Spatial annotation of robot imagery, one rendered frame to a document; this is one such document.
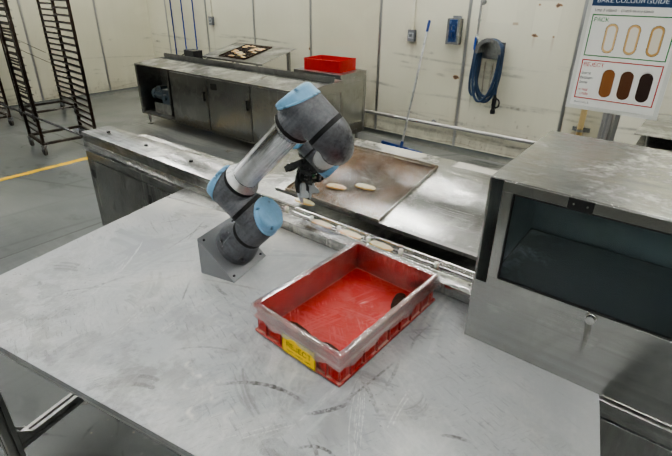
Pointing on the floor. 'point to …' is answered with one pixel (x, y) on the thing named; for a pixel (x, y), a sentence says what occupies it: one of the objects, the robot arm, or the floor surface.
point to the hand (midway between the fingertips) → (304, 198)
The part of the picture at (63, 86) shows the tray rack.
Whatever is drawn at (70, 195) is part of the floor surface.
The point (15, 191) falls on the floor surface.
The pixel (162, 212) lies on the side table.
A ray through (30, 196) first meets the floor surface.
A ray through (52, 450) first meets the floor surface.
